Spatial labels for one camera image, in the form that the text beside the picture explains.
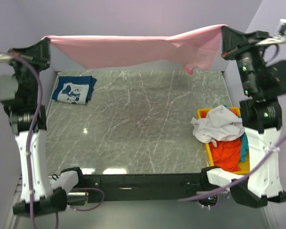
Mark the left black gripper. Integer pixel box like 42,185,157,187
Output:
5,37,50,104

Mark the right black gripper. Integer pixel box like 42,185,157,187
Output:
221,25,273,96

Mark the pink t shirt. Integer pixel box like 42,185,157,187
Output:
47,24,225,75

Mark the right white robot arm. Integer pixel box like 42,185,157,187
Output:
199,23,286,208

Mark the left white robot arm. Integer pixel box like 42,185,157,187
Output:
0,39,67,217

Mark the folded blue printed t shirt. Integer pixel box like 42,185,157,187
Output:
52,75,97,105

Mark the white t shirt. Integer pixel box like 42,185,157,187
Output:
191,105,244,146

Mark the teal t shirt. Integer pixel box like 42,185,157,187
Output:
223,104,249,162

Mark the orange t shirt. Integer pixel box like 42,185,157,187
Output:
191,106,246,172

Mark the yellow plastic tray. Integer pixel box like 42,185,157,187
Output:
197,106,251,176

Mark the black base beam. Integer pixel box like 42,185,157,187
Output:
73,173,217,203

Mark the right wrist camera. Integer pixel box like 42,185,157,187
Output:
256,19,286,46

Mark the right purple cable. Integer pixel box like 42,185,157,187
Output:
178,126,286,210

